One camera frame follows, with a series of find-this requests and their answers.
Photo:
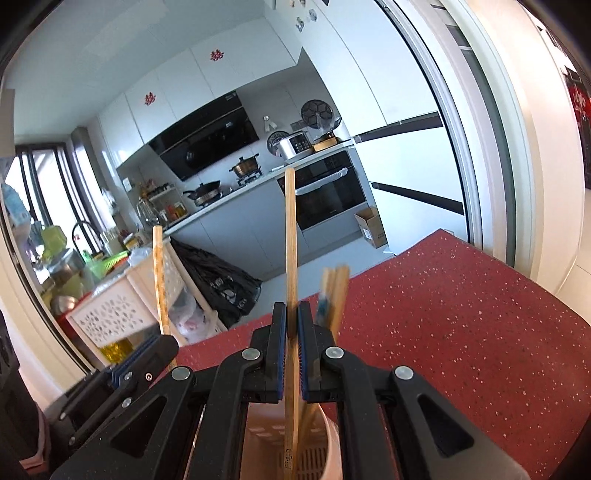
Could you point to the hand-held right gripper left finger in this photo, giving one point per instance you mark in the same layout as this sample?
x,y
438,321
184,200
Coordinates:
x,y
281,350

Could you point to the round wooden board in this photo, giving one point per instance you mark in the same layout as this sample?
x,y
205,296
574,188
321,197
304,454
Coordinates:
x,y
325,144

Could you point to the group of fridge magnets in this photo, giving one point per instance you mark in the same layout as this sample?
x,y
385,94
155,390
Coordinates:
x,y
313,16

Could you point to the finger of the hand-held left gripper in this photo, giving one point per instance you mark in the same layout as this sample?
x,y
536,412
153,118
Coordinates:
x,y
154,362
134,356

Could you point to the black plastic bag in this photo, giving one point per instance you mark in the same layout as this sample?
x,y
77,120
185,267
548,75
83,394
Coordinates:
x,y
217,281

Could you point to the sliding glass door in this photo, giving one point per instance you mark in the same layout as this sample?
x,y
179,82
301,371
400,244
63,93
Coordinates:
x,y
461,115

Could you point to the white flower-cutout storage cart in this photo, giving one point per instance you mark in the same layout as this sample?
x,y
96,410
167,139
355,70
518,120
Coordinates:
x,y
115,314

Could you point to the blue and white carton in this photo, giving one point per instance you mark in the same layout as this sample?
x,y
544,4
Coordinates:
x,y
16,207

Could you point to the black range hood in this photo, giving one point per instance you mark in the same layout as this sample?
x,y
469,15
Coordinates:
x,y
203,138

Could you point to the white upper kitchen cabinets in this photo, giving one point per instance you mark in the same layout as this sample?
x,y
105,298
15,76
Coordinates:
x,y
184,78

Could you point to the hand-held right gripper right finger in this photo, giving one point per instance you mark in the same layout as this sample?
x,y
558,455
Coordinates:
x,y
302,350

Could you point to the spice rack with bottles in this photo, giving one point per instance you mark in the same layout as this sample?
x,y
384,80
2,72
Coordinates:
x,y
161,207

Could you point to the white refrigerator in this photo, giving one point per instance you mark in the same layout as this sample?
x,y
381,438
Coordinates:
x,y
392,184

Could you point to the steel cooking pot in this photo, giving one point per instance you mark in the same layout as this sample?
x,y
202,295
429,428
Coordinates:
x,y
244,167

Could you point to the black kitchen faucet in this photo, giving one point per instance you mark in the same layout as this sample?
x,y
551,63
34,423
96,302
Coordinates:
x,y
81,226

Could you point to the red paper-cut sticker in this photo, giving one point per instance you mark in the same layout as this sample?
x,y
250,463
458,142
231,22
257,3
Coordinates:
x,y
150,98
215,55

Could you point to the steel bowl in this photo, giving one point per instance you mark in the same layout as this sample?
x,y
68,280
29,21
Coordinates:
x,y
63,304

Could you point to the steel basin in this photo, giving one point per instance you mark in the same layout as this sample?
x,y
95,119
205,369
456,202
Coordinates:
x,y
67,267

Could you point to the black built-in oven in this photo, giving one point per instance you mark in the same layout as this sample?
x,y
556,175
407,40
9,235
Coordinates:
x,y
323,198

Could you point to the gold foil bag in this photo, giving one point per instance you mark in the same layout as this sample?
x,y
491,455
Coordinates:
x,y
115,350

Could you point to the blue patterned chopstick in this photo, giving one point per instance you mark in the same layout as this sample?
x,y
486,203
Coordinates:
x,y
323,307

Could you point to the gas hob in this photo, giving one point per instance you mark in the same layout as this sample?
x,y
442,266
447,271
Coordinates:
x,y
250,179

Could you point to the white wall outlet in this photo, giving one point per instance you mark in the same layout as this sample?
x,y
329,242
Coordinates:
x,y
128,184

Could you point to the silver rice cooker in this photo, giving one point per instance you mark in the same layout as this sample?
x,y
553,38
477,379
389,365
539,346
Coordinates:
x,y
293,145

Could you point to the cardboard box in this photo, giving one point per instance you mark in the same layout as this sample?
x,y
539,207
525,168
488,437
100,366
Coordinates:
x,y
371,230

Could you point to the grey wall plate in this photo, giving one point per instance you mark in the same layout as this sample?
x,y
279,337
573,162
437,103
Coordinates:
x,y
5,124

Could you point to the large round black tray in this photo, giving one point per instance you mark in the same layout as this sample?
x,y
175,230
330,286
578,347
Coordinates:
x,y
316,113

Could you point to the grey kitchen counter cabinet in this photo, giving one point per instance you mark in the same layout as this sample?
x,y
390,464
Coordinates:
x,y
240,230

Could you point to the black wok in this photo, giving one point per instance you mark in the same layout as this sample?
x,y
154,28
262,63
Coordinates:
x,y
203,191

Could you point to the red hanging decoration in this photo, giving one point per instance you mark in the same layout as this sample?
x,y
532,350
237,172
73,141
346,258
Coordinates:
x,y
579,101

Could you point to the green plastic basket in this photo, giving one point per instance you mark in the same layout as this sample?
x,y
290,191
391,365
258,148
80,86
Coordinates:
x,y
107,265

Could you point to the small round black tray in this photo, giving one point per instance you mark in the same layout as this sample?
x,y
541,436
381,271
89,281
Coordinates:
x,y
274,138

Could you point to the white plastic utensil holder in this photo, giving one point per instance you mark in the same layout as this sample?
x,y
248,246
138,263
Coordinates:
x,y
268,443

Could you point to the white wall hook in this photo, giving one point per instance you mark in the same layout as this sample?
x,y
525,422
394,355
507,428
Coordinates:
x,y
269,123

